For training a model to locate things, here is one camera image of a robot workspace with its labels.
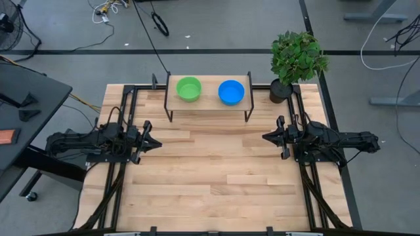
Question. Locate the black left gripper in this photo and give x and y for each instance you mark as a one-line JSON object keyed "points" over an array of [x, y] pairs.
{"points": [[138, 147]]}

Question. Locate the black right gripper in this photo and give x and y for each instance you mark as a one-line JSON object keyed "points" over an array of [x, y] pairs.
{"points": [[292, 145]]}

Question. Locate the blue mini plastic bowl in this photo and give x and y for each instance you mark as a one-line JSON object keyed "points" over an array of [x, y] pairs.
{"points": [[231, 92]]}

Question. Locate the green mini plastic bowl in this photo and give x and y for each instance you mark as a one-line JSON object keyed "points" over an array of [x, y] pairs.
{"points": [[188, 89]]}

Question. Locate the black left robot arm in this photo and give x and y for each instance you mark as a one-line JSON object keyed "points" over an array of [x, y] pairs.
{"points": [[75, 142]]}

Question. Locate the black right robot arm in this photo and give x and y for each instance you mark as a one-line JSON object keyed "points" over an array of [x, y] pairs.
{"points": [[354, 141]]}

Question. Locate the wooden shelf riser black legs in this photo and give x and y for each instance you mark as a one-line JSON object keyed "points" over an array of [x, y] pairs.
{"points": [[210, 98]]}

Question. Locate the green potted plant black pot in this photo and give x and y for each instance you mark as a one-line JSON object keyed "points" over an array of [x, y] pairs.
{"points": [[295, 55]]}

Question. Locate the grey desk foot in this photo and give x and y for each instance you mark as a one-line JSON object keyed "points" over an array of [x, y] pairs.
{"points": [[393, 101]]}

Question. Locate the black side desk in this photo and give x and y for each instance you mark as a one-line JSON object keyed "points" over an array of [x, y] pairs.
{"points": [[33, 88]]}

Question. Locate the orange black pad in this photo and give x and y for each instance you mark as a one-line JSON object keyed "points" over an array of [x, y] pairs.
{"points": [[6, 136]]}

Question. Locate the grey desk base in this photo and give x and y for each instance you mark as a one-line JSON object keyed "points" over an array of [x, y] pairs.
{"points": [[374, 17]]}

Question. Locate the black floor fan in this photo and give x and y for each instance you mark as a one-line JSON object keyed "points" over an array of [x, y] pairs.
{"points": [[4, 21]]}

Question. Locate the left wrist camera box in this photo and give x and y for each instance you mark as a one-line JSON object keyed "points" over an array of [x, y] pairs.
{"points": [[133, 133]]}

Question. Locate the black aluminium table frame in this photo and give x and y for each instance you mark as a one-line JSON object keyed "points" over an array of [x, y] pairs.
{"points": [[129, 88]]}

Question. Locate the silver bracket plate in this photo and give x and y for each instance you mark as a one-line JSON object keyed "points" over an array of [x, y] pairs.
{"points": [[303, 234], [121, 234]]}

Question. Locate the black triangular bracket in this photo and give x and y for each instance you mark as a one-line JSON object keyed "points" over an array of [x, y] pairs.
{"points": [[28, 114], [29, 100]]}

